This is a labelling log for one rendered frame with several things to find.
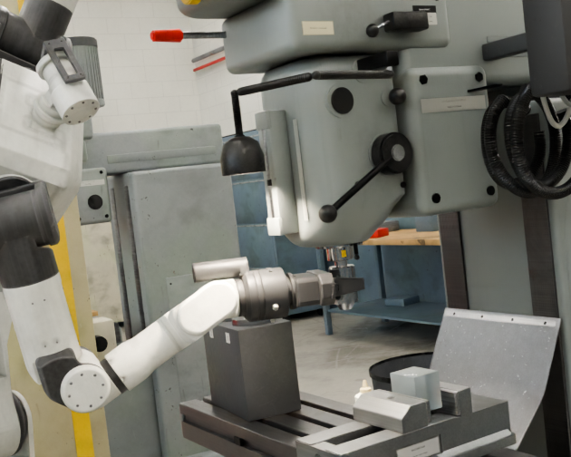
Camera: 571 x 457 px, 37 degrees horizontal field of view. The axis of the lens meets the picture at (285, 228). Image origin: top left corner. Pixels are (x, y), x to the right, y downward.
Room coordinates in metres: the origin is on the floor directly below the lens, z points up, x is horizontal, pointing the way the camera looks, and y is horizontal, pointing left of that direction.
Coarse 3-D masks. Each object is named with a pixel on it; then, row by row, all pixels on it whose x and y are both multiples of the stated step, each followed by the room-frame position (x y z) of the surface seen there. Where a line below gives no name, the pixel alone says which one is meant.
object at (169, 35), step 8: (152, 32) 1.48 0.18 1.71; (160, 32) 1.48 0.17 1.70; (168, 32) 1.49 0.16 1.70; (176, 32) 1.50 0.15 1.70; (184, 32) 1.51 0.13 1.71; (192, 32) 1.52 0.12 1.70; (200, 32) 1.53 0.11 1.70; (208, 32) 1.53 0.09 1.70; (216, 32) 1.54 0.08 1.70; (224, 32) 1.55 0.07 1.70; (152, 40) 1.49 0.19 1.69; (160, 40) 1.49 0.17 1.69; (168, 40) 1.49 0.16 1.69; (176, 40) 1.50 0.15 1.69
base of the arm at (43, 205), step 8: (32, 184) 1.39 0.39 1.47; (40, 184) 1.37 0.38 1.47; (0, 192) 1.38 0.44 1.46; (8, 192) 1.38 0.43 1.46; (16, 192) 1.38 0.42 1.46; (32, 192) 1.34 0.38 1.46; (40, 192) 1.33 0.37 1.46; (40, 200) 1.32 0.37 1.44; (48, 200) 1.34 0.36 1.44; (40, 208) 1.32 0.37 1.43; (48, 208) 1.32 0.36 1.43; (40, 216) 1.32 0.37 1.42; (48, 216) 1.32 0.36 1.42; (40, 224) 1.32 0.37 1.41; (48, 224) 1.32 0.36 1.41; (56, 224) 1.40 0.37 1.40; (48, 232) 1.33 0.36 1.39; (56, 232) 1.34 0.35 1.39; (48, 240) 1.34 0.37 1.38; (56, 240) 1.34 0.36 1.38
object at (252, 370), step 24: (216, 336) 1.83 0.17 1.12; (240, 336) 1.71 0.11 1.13; (264, 336) 1.73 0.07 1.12; (288, 336) 1.75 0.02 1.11; (216, 360) 1.85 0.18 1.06; (240, 360) 1.71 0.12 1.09; (264, 360) 1.73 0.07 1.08; (288, 360) 1.75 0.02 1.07; (216, 384) 1.87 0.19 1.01; (240, 384) 1.73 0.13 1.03; (264, 384) 1.73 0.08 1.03; (288, 384) 1.75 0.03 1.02; (240, 408) 1.74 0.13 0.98; (264, 408) 1.72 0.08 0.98; (288, 408) 1.75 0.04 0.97
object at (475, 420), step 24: (456, 384) 1.39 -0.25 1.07; (456, 408) 1.35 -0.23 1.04; (480, 408) 1.38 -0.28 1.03; (504, 408) 1.40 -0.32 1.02; (336, 432) 1.34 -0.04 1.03; (360, 432) 1.34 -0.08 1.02; (384, 432) 1.31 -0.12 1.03; (432, 432) 1.32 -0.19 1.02; (456, 432) 1.35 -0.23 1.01; (480, 432) 1.37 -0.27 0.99; (504, 432) 1.40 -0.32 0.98; (312, 456) 1.29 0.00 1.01; (336, 456) 1.24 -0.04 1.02; (360, 456) 1.24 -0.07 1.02; (384, 456) 1.27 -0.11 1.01; (408, 456) 1.29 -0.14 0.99; (432, 456) 1.32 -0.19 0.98; (456, 456) 1.32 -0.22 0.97; (480, 456) 1.35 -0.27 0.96
